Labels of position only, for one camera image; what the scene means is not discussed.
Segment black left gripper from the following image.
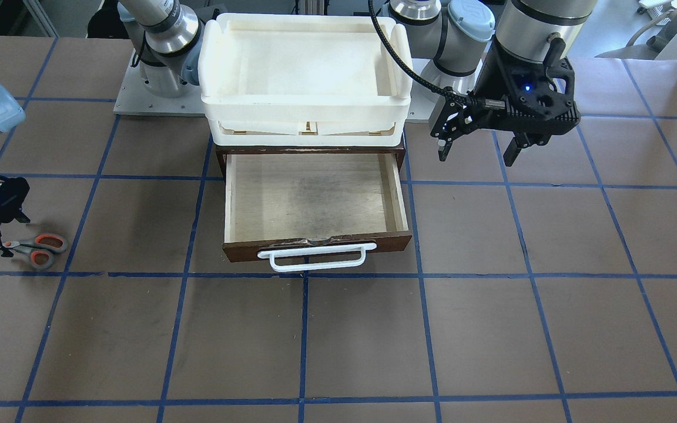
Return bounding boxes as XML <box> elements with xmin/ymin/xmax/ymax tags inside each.
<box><xmin>430</xmin><ymin>41</ymin><xmax>581</xmax><ymax>167</ymax></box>

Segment grey orange scissors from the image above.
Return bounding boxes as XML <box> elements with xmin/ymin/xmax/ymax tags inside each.
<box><xmin>3</xmin><ymin>233</ymin><xmax>68</xmax><ymax>270</ymax></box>

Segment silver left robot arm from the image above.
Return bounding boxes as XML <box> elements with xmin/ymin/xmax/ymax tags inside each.
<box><xmin>381</xmin><ymin>1</ymin><xmax>596</xmax><ymax>166</ymax></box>

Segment light wooden drawer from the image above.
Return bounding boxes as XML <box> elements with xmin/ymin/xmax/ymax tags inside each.
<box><xmin>222</xmin><ymin>152</ymin><xmax>412</xmax><ymax>273</ymax></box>

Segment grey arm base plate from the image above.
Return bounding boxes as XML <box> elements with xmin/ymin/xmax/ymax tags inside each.
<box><xmin>113</xmin><ymin>51</ymin><xmax>205</xmax><ymax>117</ymax></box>
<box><xmin>406</xmin><ymin>57</ymin><xmax>484</xmax><ymax>123</ymax></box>

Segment dark brown wooden cabinet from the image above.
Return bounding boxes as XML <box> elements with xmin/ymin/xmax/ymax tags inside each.
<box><xmin>214</xmin><ymin>131</ymin><xmax>407</xmax><ymax>176</ymax></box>

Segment white foam tray box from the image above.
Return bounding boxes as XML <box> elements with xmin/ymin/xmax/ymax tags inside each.
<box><xmin>198</xmin><ymin>13</ymin><xmax>412</xmax><ymax>147</ymax></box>

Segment black ribbed cable hose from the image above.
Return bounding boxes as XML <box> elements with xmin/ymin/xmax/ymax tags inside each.
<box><xmin>368</xmin><ymin>0</ymin><xmax>507</xmax><ymax>112</ymax></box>

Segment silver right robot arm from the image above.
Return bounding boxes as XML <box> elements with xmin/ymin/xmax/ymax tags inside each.
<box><xmin>0</xmin><ymin>1</ymin><xmax>205</xmax><ymax>270</ymax></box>

